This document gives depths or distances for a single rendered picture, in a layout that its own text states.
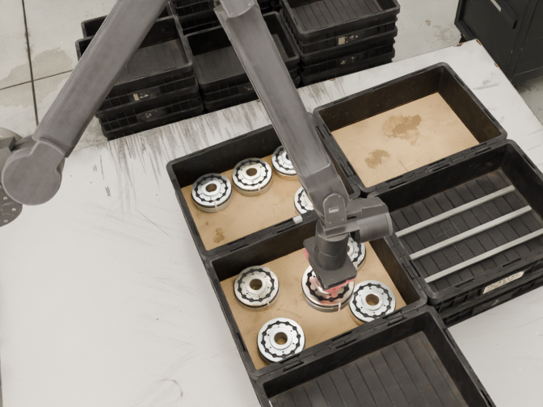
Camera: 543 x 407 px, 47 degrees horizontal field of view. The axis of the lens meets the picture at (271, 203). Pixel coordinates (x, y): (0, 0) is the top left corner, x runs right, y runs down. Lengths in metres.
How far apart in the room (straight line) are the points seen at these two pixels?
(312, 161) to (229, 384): 0.71
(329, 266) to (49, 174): 0.50
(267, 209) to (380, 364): 0.47
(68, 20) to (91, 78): 2.76
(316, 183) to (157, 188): 0.90
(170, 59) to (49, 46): 1.17
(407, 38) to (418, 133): 1.57
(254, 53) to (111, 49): 0.20
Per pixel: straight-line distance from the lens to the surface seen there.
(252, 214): 1.56
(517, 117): 1.99
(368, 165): 1.64
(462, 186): 1.63
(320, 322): 1.41
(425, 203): 1.59
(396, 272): 1.42
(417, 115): 1.77
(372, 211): 1.06
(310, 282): 1.23
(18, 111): 3.27
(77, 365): 1.63
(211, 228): 1.55
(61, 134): 0.92
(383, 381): 1.37
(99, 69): 0.90
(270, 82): 0.93
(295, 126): 0.95
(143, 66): 2.50
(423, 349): 1.41
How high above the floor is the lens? 2.13
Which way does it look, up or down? 55 degrees down
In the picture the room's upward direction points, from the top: 8 degrees counter-clockwise
